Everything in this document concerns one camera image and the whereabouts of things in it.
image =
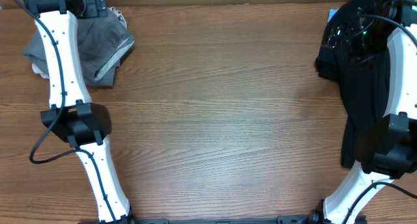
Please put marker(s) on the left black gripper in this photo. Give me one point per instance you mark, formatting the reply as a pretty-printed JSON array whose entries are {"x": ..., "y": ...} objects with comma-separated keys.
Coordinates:
[{"x": 92, "y": 11}]

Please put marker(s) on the grey shorts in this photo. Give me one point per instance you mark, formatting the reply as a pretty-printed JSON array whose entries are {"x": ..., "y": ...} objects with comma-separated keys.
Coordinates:
[{"x": 102, "y": 44}]

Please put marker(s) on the black t-shirt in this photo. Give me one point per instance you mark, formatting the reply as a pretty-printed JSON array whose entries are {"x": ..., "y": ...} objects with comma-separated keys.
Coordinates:
[{"x": 363, "y": 85}]

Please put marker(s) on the light blue garment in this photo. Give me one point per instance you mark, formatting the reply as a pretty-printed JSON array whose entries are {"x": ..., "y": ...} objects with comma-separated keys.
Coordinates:
[{"x": 332, "y": 12}]

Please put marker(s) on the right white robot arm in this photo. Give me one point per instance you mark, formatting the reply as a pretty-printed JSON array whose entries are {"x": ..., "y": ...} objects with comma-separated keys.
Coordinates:
[{"x": 386, "y": 151}]

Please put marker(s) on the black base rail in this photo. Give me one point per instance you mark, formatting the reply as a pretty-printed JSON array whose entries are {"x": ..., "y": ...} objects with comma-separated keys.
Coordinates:
[{"x": 299, "y": 219}]

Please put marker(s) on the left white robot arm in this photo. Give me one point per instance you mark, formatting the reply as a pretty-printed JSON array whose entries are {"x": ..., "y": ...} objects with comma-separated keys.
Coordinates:
[{"x": 72, "y": 115}]

